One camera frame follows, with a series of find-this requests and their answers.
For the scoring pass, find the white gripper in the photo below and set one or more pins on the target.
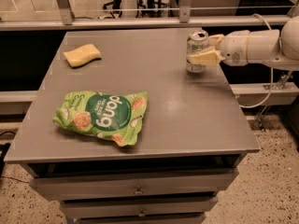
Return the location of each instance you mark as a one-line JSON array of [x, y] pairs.
[[234, 48]]

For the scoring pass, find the silver green 7up can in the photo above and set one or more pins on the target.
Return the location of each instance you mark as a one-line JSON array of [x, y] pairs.
[[196, 41]]

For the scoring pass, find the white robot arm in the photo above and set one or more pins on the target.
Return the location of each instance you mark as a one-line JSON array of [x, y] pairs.
[[273, 48]]

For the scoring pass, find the green rice chip bag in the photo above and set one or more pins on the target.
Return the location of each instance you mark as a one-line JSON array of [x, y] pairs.
[[111, 117]]

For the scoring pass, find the grey drawer cabinet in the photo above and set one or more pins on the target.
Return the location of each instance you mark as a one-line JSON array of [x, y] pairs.
[[192, 122]]

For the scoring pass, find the yellow sponge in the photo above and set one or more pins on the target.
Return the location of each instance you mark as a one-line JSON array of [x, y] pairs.
[[82, 55]]

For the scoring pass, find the top grey drawer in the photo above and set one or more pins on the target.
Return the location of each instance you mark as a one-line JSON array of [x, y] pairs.
[[133, 185]]

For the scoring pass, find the grey drawer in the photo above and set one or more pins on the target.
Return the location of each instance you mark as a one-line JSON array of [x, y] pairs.
[[133, 185], [140, 207]]

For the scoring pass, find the middle grey drawer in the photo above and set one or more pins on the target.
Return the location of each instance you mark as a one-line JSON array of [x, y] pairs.
[[140, 207]]

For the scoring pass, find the metal window rail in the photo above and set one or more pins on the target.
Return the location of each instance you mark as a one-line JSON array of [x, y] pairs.
[[33, 15]]

